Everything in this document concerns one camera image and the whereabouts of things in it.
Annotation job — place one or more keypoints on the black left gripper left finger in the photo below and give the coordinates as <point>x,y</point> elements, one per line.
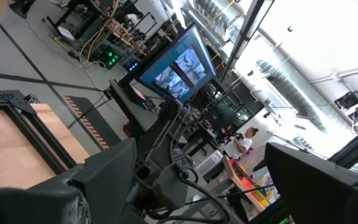
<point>73,199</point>

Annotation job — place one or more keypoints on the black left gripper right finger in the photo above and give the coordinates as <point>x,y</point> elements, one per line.
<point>328,199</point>

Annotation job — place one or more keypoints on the black rig support beam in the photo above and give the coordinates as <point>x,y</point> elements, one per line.
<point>356,146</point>

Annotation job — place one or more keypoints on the black orange striped mat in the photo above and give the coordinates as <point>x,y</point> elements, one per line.
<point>95,124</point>

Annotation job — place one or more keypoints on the wooden table colourful bins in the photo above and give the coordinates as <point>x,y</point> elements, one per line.
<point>244,183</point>

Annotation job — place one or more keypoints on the person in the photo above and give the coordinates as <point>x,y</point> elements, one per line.
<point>242,146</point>

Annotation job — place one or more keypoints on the grey workbench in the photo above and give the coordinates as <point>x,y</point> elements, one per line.
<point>132,105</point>

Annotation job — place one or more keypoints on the silver electronics box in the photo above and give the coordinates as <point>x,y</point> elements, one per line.
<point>208,162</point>

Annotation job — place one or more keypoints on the black box blue lights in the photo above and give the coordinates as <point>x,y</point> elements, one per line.
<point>131,66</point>

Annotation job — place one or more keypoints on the black box green lights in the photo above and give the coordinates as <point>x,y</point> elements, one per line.
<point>110,58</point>

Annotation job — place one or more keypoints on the large display monitor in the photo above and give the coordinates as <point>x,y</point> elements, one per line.
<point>179,68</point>

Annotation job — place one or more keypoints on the wooden background workbench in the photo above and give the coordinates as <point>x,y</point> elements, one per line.
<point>120,31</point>

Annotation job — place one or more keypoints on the black ceiling beam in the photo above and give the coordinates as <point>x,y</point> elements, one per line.
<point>250,34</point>

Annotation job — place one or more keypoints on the black aluminium table frame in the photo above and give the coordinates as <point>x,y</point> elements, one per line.
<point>42,138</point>

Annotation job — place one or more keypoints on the silver ventilation duct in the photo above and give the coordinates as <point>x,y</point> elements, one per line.
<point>291,93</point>

